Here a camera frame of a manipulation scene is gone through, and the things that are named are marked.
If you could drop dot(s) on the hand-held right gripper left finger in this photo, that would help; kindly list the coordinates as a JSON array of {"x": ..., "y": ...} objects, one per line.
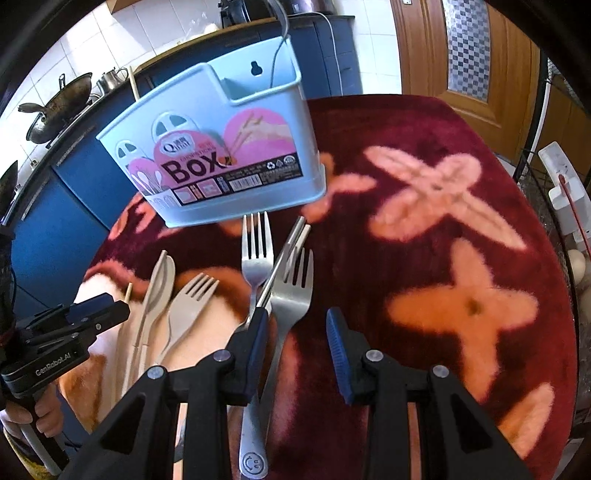
[{"x": 256, "y": 355}]

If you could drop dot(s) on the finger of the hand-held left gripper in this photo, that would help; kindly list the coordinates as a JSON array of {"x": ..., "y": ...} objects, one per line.
[
  {"x": 90, "y": 307},
  {"x": 113, "y": 316}
]

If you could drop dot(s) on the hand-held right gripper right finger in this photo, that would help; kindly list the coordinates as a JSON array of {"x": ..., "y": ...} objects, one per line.
[{"x": 339, "y": 355}]

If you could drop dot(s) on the thin beige chopstick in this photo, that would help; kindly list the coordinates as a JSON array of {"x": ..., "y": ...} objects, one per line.
[{"x": 122, "y": 341}]

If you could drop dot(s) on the beige plastic spoon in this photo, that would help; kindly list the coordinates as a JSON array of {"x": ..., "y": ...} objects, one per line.
[{"x": 161, "y": 288}]

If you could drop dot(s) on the metal fork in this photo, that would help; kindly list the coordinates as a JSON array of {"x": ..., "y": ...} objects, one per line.
[
  {"x": 256, "y": 267},
  {"x": 288, "y": 309}
]

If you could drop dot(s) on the beige plastic fork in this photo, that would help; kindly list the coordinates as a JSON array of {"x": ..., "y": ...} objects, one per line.
[{"x": 187, "y": 309}]

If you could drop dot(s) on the metal chopstick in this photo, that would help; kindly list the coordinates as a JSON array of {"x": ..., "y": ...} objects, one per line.
[{"x": 281, "y": 263}]

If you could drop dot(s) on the light blue utensil holder box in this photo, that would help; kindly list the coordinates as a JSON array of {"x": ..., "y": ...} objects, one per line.
[{"x": 207, "y": 152}]

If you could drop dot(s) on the person's left hand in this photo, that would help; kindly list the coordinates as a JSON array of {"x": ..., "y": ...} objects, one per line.
[{"x": 44, "y": 415}]

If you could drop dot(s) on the beige plastic knife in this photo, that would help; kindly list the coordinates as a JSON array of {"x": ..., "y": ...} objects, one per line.
[{"x": 150, "y": 295}]

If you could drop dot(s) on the blue kitchen cabinet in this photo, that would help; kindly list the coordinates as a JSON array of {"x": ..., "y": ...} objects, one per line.
[{"x": 69, "y": 207}]

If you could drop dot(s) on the red floral blanket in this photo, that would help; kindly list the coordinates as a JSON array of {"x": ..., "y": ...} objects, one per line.
[{"x": 415, "y": 258}]

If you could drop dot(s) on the small black wok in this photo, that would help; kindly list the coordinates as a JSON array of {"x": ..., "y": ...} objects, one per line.
[{"x": 7, "y": 184}]

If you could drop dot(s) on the large black wok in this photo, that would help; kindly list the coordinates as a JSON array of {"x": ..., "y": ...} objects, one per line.
[{"x": 60, "y": 108}]

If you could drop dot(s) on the wooden chopstick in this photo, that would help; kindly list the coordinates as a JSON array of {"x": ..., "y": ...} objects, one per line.
[{"x": 134, "y": 83}]

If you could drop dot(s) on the metal kettle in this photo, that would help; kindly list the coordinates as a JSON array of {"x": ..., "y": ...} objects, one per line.
[{"x": 111, "y": 79}]

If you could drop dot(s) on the egg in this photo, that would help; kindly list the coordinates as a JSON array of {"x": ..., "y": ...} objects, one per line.
[{"x": 577, "y": 267}]

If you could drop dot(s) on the white power strip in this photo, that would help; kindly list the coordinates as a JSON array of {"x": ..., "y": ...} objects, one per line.
[{"x": 565, "y": 184}]

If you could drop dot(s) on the wooden door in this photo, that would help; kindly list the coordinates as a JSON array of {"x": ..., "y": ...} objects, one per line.
[{"x": 466, "y": 55}]

